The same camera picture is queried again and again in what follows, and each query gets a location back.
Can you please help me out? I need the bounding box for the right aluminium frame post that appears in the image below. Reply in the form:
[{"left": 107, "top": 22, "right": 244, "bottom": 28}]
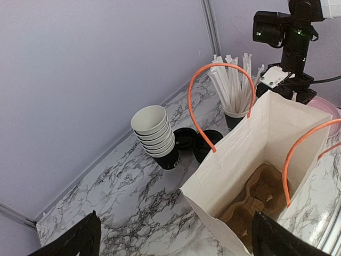
[{"left": 200, "top": 0, "right": 221, "bottom": 55}]

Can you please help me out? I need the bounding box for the stack of paper cups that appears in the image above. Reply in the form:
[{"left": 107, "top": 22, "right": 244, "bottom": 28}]
[{"left": 131, "top": 105, "right": 180, "bottom": 170}]

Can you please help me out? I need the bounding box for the white paper takeout bag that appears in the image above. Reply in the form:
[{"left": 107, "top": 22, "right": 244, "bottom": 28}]
[{"left": 181, "top": 91, "right": 332, "bottom": 255}]

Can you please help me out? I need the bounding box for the left aluminium frame post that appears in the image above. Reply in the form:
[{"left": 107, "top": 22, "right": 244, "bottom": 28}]
[{"left": 0, "top": 203, "right": 37, "bottom": 231}]

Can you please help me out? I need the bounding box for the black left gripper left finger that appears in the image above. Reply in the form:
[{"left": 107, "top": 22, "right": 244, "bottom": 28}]
[{"left": 30, "top": 211, "right": 101, "bottom": 256}]

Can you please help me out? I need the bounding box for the black cup holding straws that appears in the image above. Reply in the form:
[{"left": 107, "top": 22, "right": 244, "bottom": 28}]
[{"left": 223, "top": 108, "right": 248, "bottom": 131}]

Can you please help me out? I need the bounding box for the brown cardboard cup carrier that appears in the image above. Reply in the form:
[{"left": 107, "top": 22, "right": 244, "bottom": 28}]
[{"left": 219, "top": 164, "right": 286, "bottom": 244}]

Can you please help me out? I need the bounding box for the aluminium frame post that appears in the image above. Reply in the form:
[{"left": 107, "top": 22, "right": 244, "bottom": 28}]
[
  {"left": 0, "top": 203, "right": 37, "bottom": 231},
  {"left": 200, "top": 0, "right": 221, "bottom": 55}
]

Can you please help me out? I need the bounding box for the stack of black lids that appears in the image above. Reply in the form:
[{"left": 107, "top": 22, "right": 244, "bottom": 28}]
[{"left": 192, "top": 130, "right": 223, "bottom": 163}]

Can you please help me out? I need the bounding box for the pink plastic plate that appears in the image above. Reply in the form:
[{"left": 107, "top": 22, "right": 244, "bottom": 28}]
[{"left": 307, "top": 96, "right": 340, "bottom": 138}]

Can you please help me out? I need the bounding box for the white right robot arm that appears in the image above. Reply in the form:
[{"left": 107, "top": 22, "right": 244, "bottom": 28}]
[{"left": 253, "top": 0, "right": 340, "bottom": 105}]

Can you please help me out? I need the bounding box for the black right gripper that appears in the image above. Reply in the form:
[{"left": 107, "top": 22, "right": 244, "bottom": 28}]
[{"left": 256, "top": 74, "right": 317, "bottom": 105}]

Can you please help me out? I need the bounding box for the loose black lid on table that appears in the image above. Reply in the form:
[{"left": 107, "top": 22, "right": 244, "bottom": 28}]
[{"left": 174, "top": 127, "right": 197, "bottom": 151}]

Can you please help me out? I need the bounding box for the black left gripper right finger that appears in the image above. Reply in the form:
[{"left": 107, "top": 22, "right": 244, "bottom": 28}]
[{"left": 251, "top": 211, "right": 325, "bottom": 256}]

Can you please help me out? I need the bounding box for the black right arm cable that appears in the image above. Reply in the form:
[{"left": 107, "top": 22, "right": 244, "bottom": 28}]
[{"left": 306, "top": 76, "right": 341, "bottom": 85}]

